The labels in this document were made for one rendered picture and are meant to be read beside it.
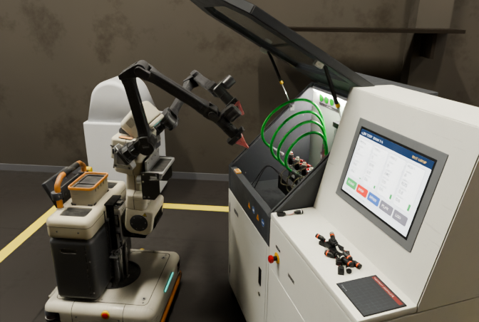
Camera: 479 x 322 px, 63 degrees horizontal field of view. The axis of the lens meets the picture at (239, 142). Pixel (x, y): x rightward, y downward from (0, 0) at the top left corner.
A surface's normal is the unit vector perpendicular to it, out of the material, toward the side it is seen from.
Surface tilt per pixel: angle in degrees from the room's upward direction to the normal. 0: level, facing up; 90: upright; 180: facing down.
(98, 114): 90
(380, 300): 0
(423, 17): 90
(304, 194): 90
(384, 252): 76
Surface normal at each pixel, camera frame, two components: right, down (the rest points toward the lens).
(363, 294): 0.01, -0.95
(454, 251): 0.30, 0.30
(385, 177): -0.92, -0.14
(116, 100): -0.10, 0.32
